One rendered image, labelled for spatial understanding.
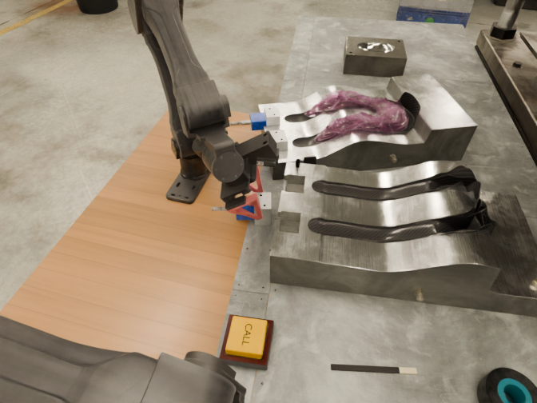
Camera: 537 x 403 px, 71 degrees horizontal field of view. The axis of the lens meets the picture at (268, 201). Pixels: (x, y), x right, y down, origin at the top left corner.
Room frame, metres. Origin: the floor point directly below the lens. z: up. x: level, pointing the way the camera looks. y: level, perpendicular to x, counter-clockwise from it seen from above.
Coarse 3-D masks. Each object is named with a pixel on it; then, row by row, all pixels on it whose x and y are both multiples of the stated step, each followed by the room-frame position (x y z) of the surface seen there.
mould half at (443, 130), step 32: (320, 96) 0.94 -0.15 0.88; (384, 96) 0.96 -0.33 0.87; (416, 96) 0.90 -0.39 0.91; (448, 96) 0.90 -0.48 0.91; (288, 128) 0.83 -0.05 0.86; (320, 128) 0.81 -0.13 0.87; (416, 128) 0.80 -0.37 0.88; (448, 128) 0.75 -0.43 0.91; (288, 160) 0.70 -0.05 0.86; (320, 160) 0.71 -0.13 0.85; (352, 160) 0.72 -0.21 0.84; (384, 160) 0.73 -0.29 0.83; (416, 160) 0.74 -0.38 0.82; (448, 160) 0.76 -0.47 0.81
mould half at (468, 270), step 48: (288, 192) 0.56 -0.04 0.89; (432, 192) 0.52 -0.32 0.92; (480, 192) 0.59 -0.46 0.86; (288, 240) 0.43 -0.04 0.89; (336, 240) 0.43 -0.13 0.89; (432, 240) 0.41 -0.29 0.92; (480, 240) 0.40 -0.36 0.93; (528, 240) 0.45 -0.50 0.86; (336, 288) 0.38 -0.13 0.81; (384, 288) 0.36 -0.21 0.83; (432, 288) 0.35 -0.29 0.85; (480, 288) 0.34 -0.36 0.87; (528, 288) 0.35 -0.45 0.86
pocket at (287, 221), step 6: (282, 216) 0.50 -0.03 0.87; (288, 216) 0.50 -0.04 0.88; (294, 216) 0.50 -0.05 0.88; (276, 222) 0.49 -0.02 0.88; (282, 222) 0.50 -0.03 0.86; (288, 222) 0.50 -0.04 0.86; (294, 222) 0.50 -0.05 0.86; (276, 228) 0.47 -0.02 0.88; (282, 228) 0.48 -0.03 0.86; (288, 228) 0.48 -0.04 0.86; (294, 228) 0.48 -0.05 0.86
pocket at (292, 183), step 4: (284, 176) 0.61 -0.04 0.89; (288, 176) 0.61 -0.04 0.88; (292, 176) 0.61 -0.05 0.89; (296, 176) 0.61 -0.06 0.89; (300, 176) 0.61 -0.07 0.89; (304, 176) 0.60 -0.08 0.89; (284, 180) 0.61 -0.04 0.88; (288, 180) 0.61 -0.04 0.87; (292, 180) 0.61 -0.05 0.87; (296, 180) 0.61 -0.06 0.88; (300, 180) 0.61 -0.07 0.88; (304, 180) 0.60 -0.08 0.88; (284, 184) 0.59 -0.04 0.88; (288, 184) 0.61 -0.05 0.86; (292, 184) 0.61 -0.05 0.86; (296, 184) 0.61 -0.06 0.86; (300, 184) 0.61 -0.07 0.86; (284, 188) 0.58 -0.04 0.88; (288, 188) 0.59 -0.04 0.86; (292, 188) 0.59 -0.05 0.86; (296, 188) 0.59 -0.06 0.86; (300, 188) 0.59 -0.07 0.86; (296, 192) 0.58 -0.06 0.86; (300, 192) 0.58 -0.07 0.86
